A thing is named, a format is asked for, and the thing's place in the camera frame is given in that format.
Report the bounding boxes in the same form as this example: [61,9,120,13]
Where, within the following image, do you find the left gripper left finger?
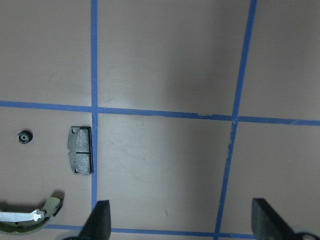
[77,200,111,240]

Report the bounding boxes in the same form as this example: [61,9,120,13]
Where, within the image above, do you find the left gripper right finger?
[251,198,296,240]

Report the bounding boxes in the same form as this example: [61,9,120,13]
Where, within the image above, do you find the small black bearing gear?
[17,130,33,145]

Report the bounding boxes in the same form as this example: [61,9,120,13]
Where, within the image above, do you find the olive brake shoe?
[0,190,65,236]

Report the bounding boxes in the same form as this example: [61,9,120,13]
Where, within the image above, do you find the dark grey brake pad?
[67,126,94,176]

